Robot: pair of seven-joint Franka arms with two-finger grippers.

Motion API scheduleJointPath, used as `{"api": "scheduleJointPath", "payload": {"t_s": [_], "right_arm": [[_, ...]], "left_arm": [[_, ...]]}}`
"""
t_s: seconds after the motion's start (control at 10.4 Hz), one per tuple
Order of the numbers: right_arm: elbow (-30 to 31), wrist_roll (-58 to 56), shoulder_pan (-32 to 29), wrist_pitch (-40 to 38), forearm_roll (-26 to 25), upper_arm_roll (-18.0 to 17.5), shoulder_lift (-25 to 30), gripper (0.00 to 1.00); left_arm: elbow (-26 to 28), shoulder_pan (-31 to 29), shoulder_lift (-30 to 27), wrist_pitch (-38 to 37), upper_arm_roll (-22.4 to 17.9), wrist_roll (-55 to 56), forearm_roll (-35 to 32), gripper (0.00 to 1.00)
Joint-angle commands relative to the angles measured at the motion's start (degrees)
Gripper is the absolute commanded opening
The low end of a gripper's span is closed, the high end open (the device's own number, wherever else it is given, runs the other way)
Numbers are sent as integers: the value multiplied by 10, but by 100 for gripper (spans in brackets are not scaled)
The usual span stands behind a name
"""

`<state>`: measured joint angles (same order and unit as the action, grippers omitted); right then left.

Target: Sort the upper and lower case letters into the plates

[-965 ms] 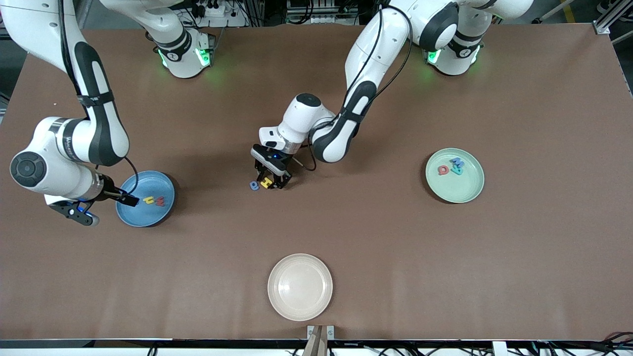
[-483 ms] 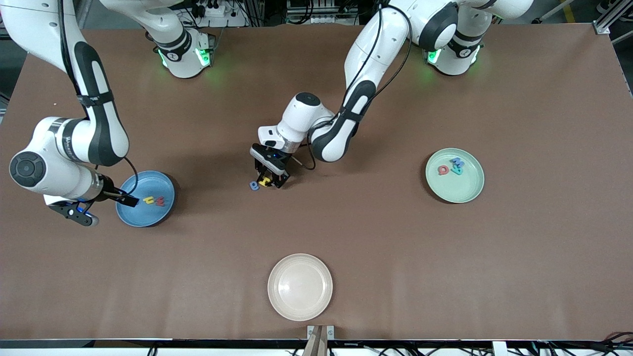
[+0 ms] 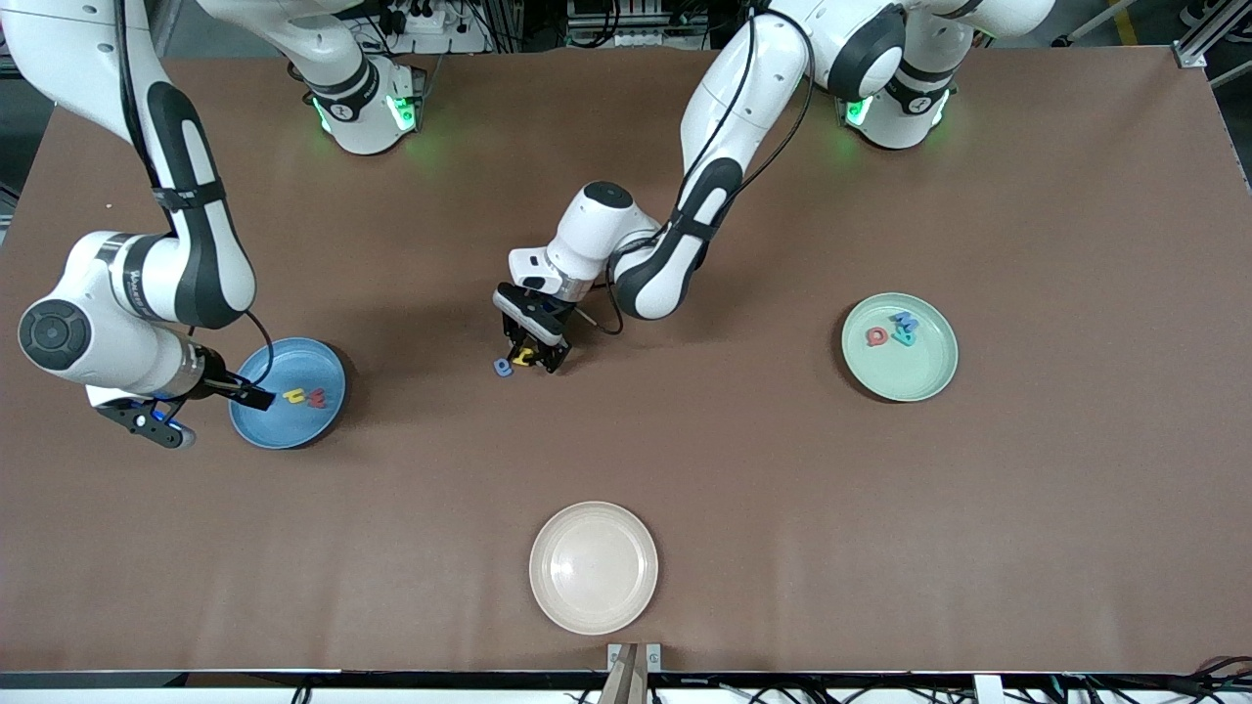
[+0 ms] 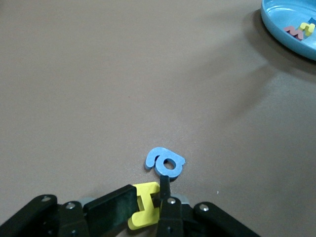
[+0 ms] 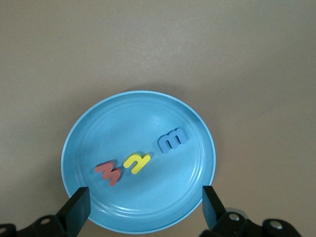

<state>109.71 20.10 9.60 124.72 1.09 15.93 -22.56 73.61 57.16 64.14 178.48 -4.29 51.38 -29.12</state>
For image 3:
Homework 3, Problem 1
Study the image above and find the blue plate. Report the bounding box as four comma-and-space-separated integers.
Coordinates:
229, 337, 347, 451

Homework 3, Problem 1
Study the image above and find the beige plate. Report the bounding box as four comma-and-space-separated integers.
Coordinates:
529, 502, 659, 637

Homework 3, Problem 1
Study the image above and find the white socket strip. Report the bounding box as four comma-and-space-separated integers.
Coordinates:
567, 0, 707, 50

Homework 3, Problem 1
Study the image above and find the white power strip with plugs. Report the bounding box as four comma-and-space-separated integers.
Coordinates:
377, 0, 490, 55

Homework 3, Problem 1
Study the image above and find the pale green plate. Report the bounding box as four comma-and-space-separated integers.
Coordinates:
841, 292, 960, 403

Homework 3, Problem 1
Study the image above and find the brown table cover sheet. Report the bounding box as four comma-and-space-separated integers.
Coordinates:
0, 44, 1252, 676

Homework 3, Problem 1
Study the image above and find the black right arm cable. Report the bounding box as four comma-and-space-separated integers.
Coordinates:
112, 0, 275, 384

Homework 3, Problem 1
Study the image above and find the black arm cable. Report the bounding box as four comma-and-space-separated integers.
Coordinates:
112, 0, 275, 384
575, 0, 819, 338

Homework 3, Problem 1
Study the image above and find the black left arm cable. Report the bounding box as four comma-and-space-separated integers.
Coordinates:
575, 0, 819, 338

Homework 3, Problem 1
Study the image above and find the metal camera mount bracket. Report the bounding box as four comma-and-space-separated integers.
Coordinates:
599, 642, 662, 704

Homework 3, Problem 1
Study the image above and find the aluminium frame profile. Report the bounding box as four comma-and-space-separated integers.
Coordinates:
1172, 0, 1252, 71

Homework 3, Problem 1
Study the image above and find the cable bundle under table edge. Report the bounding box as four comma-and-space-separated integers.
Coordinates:
1061, 655, 1252, 704

